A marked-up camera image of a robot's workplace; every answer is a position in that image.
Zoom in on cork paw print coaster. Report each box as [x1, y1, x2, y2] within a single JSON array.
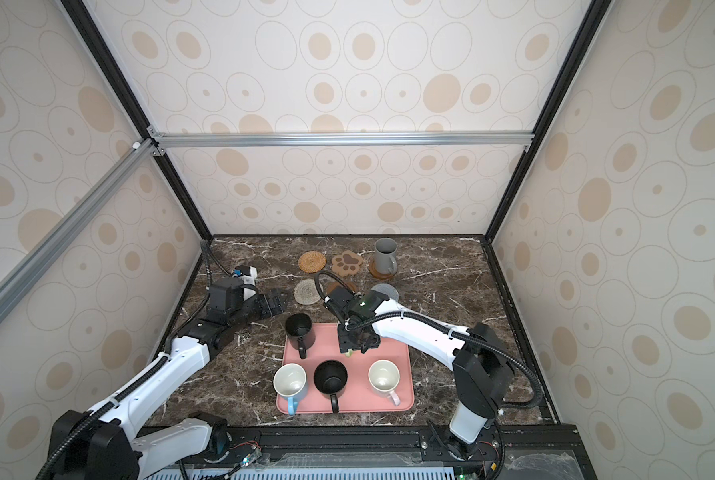
[[331, 250, 363, 277]]

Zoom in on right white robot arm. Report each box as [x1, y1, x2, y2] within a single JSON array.
[[323, 292, 543, 459]]

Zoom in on horizontal aluminium rail back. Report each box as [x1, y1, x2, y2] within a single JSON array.
[[153, 131, 533, 148]]

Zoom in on light blue woven coaster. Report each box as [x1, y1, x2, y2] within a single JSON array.
[[371, 283, 399, 302]]

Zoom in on black corner frame post left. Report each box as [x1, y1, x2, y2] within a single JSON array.
[[58, 0, 213, 243]]

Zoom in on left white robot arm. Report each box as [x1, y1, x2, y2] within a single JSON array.
[[37, 288, 291, 479]]

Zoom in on small brown wooden coaster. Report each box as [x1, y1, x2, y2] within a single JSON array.
[[324, 281, 359, 296]]

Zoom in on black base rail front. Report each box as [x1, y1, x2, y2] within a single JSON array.
[[162, 423, 597, 479]]

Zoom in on blue mug white inside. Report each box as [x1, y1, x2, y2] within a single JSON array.
[[273, 363, 307, 416]]

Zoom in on black corner frame post right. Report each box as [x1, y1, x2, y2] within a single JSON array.
[[483, 0, 613, 245]]

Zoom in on white grey round coaster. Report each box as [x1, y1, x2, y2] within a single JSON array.
[[293, 279, 321, 306]]

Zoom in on diagonal aluminium rail left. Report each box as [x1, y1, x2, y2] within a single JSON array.
[[0, 139, 154, 324]]

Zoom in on black mug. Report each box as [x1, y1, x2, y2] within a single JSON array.
[[284, 313, 316, 360], [313, 360, 348, 414]]

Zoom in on pink plastic tray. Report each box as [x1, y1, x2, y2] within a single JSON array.
[[275, 322, 417, 416]]

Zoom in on black corner frame post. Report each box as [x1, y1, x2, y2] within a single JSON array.
[[58, 0, 213, 243], [483, 0, 613, 245]]

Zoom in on pink mug white inside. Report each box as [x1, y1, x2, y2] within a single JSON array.
[[369, 359, 401, 406]]

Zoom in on grey mug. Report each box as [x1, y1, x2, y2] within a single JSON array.
[[373, 238, 399, 274]]

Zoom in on woven rattan coaster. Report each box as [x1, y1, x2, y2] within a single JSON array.
[[298, 251, 327, 274]]

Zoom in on brown wooden round coaster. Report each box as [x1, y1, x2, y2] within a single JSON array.
[[369, 263, 395, 280]]

